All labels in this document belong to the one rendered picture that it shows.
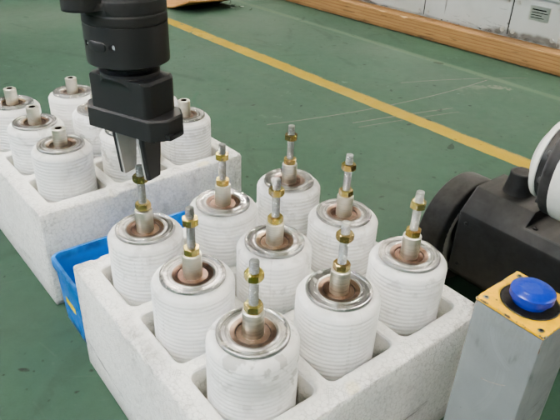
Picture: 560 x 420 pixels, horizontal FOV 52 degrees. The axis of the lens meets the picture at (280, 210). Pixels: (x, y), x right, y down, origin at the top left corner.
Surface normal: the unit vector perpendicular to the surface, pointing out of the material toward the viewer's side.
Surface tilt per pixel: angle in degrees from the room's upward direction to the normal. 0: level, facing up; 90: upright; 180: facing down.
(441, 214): 55
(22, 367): 0
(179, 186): 90
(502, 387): 90
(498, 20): 90
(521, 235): 46
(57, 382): 0
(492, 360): 90
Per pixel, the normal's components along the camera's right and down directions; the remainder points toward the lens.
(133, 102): -0.50, 0.43
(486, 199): -0.53, -0.40
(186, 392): 0.04, -0.86
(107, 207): 0.64, 0.41
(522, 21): -0.78, 0.29
